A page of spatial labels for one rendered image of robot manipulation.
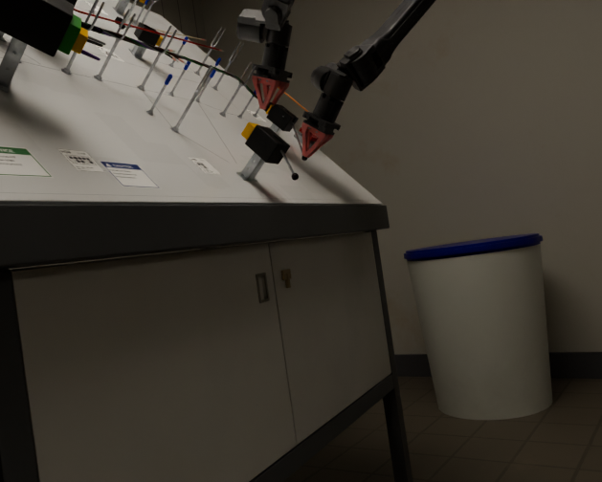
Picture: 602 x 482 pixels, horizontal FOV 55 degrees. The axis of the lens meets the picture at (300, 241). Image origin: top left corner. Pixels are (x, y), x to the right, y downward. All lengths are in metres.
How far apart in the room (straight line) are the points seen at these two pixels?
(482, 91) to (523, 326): 1.23
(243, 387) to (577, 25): 2.44
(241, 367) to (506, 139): 2.26
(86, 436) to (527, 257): 1.98
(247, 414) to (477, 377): 1.56
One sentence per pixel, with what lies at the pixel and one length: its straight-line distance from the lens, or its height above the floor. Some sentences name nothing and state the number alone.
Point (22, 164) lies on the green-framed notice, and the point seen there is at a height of 0.92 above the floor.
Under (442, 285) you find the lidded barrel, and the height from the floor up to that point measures 0.55.
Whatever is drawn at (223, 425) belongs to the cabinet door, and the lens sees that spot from 0.98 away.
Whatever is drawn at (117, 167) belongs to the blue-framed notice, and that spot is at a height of 0.93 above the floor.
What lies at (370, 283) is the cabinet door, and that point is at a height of 0.66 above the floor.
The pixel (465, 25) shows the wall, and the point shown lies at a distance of 3.21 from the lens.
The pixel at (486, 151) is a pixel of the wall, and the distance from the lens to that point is 3.07.
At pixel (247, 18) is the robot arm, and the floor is 1.33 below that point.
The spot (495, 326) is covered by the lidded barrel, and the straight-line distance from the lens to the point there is 2.42.
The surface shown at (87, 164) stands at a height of 0.93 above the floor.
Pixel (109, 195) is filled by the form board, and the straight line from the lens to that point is 0.79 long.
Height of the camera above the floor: 0.77
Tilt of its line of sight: 1 degrees up
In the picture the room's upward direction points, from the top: 8 degrees counter-clockwise
